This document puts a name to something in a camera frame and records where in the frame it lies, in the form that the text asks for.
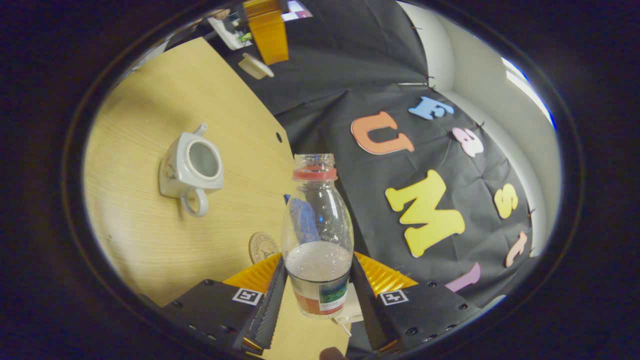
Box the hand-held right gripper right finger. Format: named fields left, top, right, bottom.
left=350, top=251, right=483, bottom=354

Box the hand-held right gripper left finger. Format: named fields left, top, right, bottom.
left=160, top=252, right=289, bottom=353

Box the white teacup lid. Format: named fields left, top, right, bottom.
left=238, top=52, right=275, bottom=81

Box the round wooden coaster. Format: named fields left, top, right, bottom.
left=248, top=231, right=281, bottom=265

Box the clear plastic water bottle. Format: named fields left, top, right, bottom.
left=281, top=153, right=355, bottom=320

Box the white ceramic teacup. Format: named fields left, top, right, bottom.
left=158, top=123, right=225, bottom=218

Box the computer monitor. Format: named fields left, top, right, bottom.
left=281, top=0, right=315, bottom=22

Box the white side table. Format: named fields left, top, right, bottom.
left=207, top=15, right=252, bottom=51

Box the black backdrop cloth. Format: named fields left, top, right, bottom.
left=165, top=0, right=547, bottom=309

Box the ceiling light panel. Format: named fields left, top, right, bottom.
left=502, top=57, right=557, bottom=127

